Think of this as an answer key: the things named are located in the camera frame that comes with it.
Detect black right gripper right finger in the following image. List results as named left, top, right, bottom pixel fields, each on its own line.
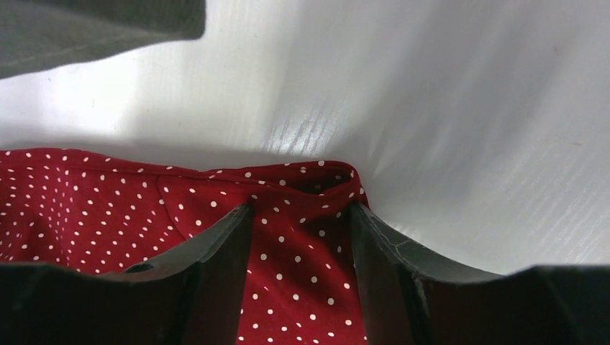
left=350, top=203, right=609, bottom=344

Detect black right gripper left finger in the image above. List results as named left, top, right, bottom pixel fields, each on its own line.
left=1, top=204, right=253, bottom=344

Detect red polka dot cloth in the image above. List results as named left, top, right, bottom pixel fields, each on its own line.
left=1, top=148, right=368, bottom=344

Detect grey pleated skirt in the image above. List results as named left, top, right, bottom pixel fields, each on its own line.
left=1, top=0, right=206, bottom=79

